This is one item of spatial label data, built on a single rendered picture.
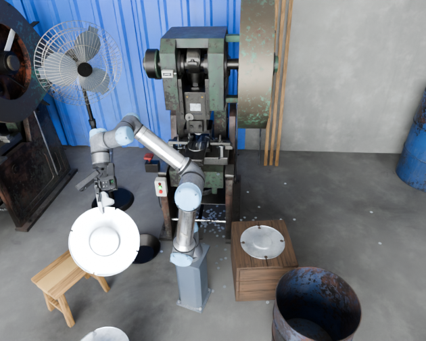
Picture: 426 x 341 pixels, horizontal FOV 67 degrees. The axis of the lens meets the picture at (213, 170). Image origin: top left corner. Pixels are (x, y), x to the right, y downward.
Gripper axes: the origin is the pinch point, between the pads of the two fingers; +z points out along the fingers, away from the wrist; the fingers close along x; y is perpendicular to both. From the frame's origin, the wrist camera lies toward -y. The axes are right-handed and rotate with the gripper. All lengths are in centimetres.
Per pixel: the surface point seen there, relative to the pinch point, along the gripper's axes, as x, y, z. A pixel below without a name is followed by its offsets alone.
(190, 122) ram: 71, 50, -59
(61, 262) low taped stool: 82, -44, 20
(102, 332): 46, -15, 58
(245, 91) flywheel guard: 20, 77, -55
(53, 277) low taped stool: 73, -46, 29
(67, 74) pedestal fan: 72, -28, -102
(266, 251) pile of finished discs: 65, 85, 35
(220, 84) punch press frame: 46, 70, -73
